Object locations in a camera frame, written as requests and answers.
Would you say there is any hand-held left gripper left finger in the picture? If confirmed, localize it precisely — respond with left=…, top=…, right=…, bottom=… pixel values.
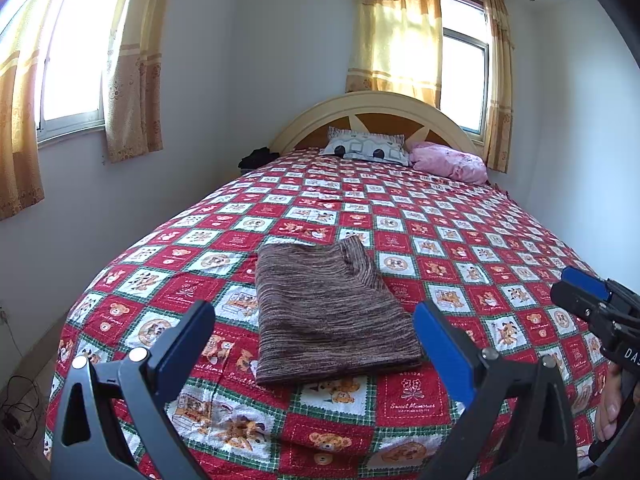
left=50, top=300, right=217, bottom=480

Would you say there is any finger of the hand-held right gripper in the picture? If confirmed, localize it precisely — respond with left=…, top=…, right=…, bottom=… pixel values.
left=561, top=266, right=611, bottom=303
left=550, top=281, right=593, bottom=320

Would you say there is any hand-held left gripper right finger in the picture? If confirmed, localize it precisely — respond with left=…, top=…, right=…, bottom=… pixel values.
left=412, top=301, right=578, bottom=480

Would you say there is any brown knitted sweater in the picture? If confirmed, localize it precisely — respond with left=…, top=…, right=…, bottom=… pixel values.
left=254, top=235, right=425, bottom=387

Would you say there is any person's right hand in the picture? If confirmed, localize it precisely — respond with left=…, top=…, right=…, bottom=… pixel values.
left=597, top=362, right=626, bottom=441

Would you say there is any red checked printed blanket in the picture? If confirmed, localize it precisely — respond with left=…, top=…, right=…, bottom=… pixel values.
left=44, top=147, right=631, bottom=480

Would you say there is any pink pillow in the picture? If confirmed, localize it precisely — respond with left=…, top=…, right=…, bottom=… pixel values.
left=406, top=141, right=488, bottom=184

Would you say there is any dark cloth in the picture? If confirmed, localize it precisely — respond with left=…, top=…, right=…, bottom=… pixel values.
left=238, top=146, right=280, bottom=171

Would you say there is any grey white patterned pillow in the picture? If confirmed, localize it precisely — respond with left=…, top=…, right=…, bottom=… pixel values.
left=320, top=126, right=411, bottom=166

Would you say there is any small sliding window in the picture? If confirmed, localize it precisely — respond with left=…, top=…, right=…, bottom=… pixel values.
left=440, top=0, right=491, bottom=136

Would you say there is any cream wooden bed headboard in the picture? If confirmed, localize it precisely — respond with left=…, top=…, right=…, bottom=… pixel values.
left=270, top=91, right=485, bottom=158

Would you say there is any large sliding window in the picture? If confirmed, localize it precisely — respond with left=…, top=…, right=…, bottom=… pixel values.
left=35, top=0, right=126, bottom=143

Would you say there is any black floor cable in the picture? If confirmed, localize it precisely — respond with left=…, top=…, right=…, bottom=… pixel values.
left=0, top=310, right=43, bottom=441

